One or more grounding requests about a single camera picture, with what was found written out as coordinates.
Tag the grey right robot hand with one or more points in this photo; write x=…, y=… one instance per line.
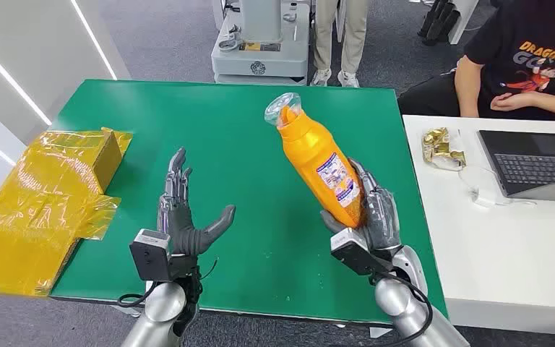
x=382, y=215

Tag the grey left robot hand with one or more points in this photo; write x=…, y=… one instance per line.
x=179, y=225

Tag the orange bottle with clear cap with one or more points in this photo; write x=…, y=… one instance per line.
x=316, y=158

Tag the white robot base with column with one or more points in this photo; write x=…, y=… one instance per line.
x=258, y=52

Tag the gold foil wrapper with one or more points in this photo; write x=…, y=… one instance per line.
x=438, y=148

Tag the yellow film wrapped cardboard box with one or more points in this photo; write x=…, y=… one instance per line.
x=33, y=210

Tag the grey laptop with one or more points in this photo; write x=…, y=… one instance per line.
x=536, y=167

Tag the standing person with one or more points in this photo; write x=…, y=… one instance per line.
x=354, y=33

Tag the seated person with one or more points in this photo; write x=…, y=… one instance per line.
x=521, y=43

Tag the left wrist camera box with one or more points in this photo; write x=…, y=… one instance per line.
x=149, y=254

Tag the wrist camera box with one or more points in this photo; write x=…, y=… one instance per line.
x=354, y=251
x=149, y=254

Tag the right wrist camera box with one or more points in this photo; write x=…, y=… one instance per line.
x=354, y=251

